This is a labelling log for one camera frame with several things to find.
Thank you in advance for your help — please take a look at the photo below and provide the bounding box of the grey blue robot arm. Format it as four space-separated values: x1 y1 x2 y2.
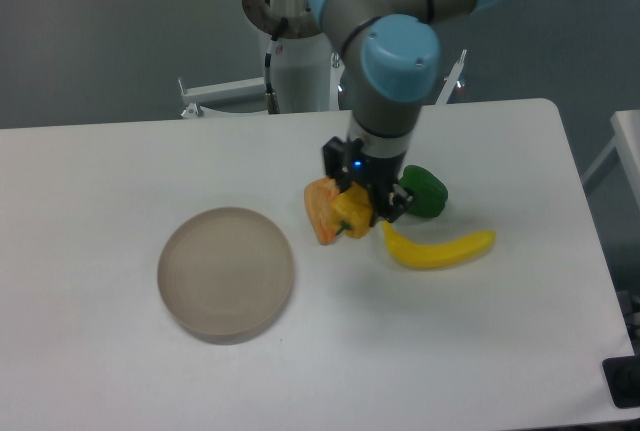
264 0 500 222

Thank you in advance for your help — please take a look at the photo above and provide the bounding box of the orange toy sandwich wedge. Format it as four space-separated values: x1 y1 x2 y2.
304 177 340 245

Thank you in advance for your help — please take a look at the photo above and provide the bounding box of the green toy bell pepper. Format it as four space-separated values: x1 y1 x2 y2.
399 165 449 219

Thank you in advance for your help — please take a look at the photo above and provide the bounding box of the white side table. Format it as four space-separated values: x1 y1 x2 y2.
581 110 639 194

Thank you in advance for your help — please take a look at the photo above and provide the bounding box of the yellow toy bell pepper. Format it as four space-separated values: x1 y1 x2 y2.
330 183 373 239

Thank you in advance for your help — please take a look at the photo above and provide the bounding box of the black device at edge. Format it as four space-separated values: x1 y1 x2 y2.
602 356 640 409

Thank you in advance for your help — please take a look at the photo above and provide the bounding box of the beige round plate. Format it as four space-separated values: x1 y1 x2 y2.
157 207 295 345

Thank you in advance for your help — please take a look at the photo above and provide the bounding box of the yellow toy banana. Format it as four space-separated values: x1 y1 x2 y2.
382 221 496 270

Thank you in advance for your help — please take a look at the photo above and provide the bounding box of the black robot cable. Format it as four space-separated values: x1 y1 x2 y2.
263 16 289 115

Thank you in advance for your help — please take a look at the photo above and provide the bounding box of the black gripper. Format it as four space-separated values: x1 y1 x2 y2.
322 137 415 223

